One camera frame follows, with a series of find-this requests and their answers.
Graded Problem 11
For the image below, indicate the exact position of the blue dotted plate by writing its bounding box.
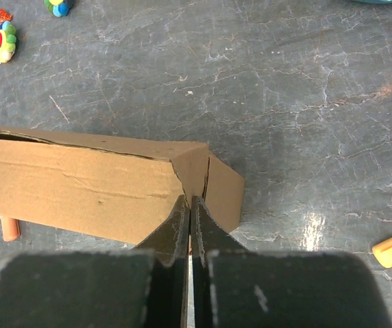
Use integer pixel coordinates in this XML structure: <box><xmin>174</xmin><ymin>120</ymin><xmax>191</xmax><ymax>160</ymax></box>
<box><xmin>353</xmin><ymin>0</ymin><xmax>392</xmax><ymax>5</ymax></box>

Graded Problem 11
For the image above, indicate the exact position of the yellow flower keychain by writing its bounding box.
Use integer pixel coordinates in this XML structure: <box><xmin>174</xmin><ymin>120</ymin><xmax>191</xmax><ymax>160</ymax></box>
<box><xmin>0</xmin><ymin>20</ymin><xmax>17</xmax><ymax>65</ymax></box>

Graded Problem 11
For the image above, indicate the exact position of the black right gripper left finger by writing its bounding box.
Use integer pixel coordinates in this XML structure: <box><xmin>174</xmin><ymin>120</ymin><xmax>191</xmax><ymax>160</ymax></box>
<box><xmin>0</xmin><ymin>196</ymin><xmax>190</xmax><ymax>327</ymax></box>

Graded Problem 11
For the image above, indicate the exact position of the orange highlighter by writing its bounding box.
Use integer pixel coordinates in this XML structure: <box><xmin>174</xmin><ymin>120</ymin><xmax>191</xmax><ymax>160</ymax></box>
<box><xmin>1</xmin><ymin>217</ymin><xmax>20</xmax><ymax>242</ymax></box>

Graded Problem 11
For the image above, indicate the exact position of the brown cardboard box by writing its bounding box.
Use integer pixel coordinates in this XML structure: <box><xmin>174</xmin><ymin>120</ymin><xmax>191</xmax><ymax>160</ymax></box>
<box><xmin>0</xmin><ymin>126</ymin><xmax>244</xmax><ymax>244</ymax></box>

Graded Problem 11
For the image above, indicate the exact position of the rainbow flower plush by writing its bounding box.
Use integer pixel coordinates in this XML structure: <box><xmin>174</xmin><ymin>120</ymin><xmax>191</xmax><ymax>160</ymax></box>
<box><xmin>44</xmin><ymin>0</ymin><xmax>74</xmax><ymax>18</ymax></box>

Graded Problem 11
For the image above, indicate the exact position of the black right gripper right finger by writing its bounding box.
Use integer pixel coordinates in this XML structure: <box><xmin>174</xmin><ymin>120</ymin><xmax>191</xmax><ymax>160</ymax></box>
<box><xmin>191</xmin><ymin>197</ymin><xmax>392</xmax><ymax>327</ymax></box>

